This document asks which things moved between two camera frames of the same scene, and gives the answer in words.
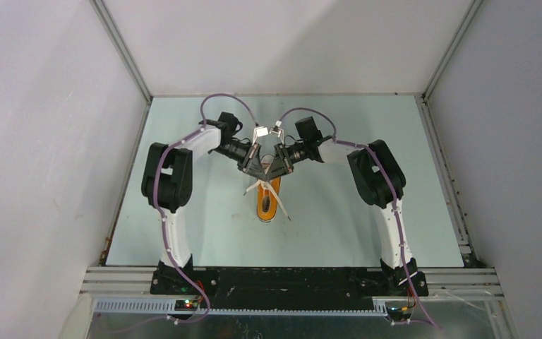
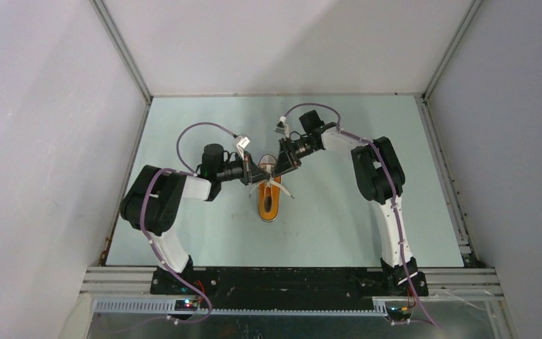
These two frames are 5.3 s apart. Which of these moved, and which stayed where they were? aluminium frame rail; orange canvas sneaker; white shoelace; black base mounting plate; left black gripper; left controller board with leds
Moved: left black gripper; white shoelace
Stayed: orange canvas sneaker; aluminium frame rail; black base mounting plate; left controller board with leds
